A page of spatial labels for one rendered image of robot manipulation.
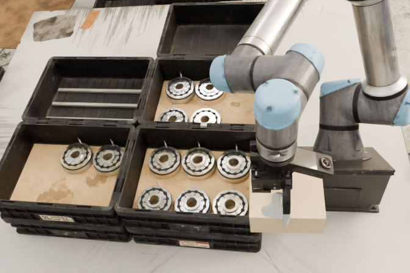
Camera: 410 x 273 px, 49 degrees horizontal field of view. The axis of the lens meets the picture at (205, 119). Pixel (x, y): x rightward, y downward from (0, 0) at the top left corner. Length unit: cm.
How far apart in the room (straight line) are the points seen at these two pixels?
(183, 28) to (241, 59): 99
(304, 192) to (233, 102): 61
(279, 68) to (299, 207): 33
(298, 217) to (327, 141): 43
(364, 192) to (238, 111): 48
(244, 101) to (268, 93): 81
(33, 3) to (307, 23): 240
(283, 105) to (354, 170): 58
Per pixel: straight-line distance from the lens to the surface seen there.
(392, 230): 148
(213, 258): 140
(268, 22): 96
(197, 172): 135
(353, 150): 136
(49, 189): 151
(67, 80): 179
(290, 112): 73
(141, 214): 125
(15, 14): 378
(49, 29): 227
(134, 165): 137
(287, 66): 81
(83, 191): 145
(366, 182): 134
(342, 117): 134
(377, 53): 120
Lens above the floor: 200
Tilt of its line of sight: 51 degrees down
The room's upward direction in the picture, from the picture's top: 11 degrees counter-clockwise
